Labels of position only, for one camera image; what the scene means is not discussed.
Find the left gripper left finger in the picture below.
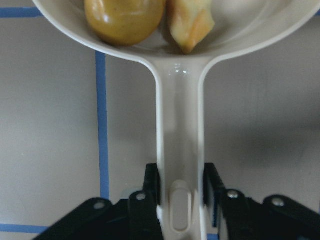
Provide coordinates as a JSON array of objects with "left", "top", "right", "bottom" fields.
[{"left": 36, "top": 163, "right": 164, "bottom": 240}]

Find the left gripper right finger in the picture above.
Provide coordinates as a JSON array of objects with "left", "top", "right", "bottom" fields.
[{"left": 203, "top": 163, "right": 320, "bottom": 240}]

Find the beige plastic dustpan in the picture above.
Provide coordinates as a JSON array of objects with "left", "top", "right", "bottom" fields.
[{"left": 35, "top": 0, "right": 320, "bottom": 240}]

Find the brown potato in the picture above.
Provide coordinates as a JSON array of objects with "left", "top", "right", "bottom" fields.
[{"left": 84, "top": 0, "right": 166, "bottom": 46}]

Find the twisted bread piece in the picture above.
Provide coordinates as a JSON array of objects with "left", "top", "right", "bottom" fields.
[{"left": 166, "top": 0, "right": 215, "bottom": 54}]

